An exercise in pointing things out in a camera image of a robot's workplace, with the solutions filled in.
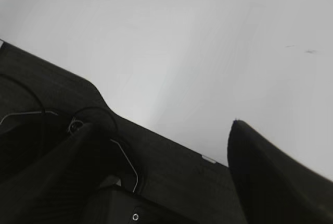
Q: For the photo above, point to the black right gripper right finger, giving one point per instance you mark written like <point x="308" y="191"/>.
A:
<point x="271" y="186"/>

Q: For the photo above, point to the black canvas bag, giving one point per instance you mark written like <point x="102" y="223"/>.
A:
<point x="175" y="177"/>

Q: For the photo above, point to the silver zipper pull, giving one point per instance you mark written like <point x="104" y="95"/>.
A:
<point x="74" y="125"/>

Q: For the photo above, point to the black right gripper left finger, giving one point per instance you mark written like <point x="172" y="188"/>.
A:
<point x="52" y="187"/>

